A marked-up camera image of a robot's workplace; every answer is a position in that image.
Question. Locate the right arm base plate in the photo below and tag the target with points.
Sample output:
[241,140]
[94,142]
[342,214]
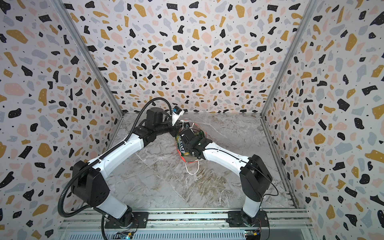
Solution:
[237,219]

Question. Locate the circuit board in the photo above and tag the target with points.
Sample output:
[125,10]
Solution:
[253,235]
[126,235]

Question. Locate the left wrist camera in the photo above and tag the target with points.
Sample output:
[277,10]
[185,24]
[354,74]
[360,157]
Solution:
[176,113]

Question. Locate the green snack pack in bag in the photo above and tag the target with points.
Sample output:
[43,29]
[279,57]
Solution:
[180,145]

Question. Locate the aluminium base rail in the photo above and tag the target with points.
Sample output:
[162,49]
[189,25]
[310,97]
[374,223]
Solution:
[191,224]

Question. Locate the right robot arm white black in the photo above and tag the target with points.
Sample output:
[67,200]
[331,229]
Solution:
[253,173]

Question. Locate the left circuit board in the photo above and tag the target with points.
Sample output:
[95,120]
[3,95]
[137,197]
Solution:
[126,235]

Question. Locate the red paper bag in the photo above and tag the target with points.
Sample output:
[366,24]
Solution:
[187,158]

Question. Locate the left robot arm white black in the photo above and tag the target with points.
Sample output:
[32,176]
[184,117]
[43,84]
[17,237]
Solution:
[89,180]

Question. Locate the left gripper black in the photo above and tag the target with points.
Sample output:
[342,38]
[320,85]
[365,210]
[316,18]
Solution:
[175,128]

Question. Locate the left corner aluminium post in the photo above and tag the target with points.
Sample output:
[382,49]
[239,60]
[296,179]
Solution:
[75,21]

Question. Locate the corner aluminium post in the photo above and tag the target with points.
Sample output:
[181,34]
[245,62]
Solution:
[75,21]
[290,54]

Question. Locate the right corner aluminium post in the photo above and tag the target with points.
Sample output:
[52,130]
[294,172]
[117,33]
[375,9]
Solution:
[290,54]

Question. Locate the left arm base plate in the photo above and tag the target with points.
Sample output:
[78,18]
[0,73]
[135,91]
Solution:
[131,220]

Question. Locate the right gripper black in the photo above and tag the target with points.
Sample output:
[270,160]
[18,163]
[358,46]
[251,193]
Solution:
[182,141]

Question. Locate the right circuit board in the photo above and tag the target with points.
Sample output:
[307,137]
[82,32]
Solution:
[253,235]

